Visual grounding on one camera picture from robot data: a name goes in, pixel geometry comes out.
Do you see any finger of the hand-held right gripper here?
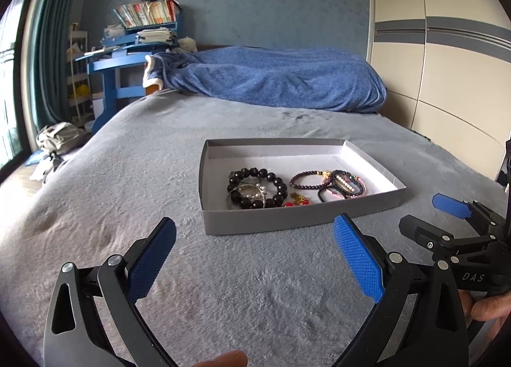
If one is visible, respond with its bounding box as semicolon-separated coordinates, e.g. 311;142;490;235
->
432;192;504;233
398;213;496;261

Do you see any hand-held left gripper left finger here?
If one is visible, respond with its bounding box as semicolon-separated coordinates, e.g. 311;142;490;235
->
42;216;178;367

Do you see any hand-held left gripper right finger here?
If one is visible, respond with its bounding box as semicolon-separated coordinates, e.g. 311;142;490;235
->
332;213;469;367

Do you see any blue crystal bracelet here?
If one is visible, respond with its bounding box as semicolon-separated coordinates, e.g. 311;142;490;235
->
331;169;367;196

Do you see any black hair tie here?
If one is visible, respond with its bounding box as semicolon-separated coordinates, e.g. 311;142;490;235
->
317;187;344;204

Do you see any pearl bar bracelet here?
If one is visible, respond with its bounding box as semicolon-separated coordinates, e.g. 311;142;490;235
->
335;175;358;193

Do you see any red and gold bead bracelet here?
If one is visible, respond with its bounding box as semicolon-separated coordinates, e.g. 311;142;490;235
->
281;193;311;208

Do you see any grey cardboard box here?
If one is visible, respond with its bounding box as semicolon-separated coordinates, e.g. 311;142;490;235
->
198;138;407;236

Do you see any silver bangle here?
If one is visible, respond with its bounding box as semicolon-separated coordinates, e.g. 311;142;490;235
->
227;187;256;210

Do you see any dark red bead bracelet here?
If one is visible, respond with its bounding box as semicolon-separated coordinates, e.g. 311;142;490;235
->
289;169;334;190

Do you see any black bead bracelet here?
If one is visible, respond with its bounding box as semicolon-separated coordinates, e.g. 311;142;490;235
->
227;167;288;210

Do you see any person's right hand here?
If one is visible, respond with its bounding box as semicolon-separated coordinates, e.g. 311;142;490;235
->
458;289;508;336

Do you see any person's left hand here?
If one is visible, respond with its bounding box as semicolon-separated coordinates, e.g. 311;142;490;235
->
194;350;249;367

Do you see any grey backpack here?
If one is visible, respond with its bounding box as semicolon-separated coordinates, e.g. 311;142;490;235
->
36;122;86;152

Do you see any beige wardrobe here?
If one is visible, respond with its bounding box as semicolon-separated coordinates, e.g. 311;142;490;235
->
365;0;511;160

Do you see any blue desk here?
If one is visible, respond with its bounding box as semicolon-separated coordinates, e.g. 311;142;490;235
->
76;16;184;134

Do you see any blue blanket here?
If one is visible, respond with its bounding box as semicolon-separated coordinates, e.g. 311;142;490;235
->
144;46;388;113

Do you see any white rack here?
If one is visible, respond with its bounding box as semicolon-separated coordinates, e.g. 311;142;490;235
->
66;24;94;122

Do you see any stack of papers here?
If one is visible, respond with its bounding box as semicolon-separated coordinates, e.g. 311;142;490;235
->
136;27;178;46

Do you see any teal curtain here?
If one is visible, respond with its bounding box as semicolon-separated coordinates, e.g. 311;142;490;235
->
22;0;88;152

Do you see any row of books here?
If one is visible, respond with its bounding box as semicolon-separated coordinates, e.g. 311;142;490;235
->
114;0;180;28

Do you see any pink string bracelet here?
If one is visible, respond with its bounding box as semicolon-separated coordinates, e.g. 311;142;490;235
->
327;187;368;202

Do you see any silver bead bracelet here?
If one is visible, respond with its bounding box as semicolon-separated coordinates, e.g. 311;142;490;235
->
235;183;268;202

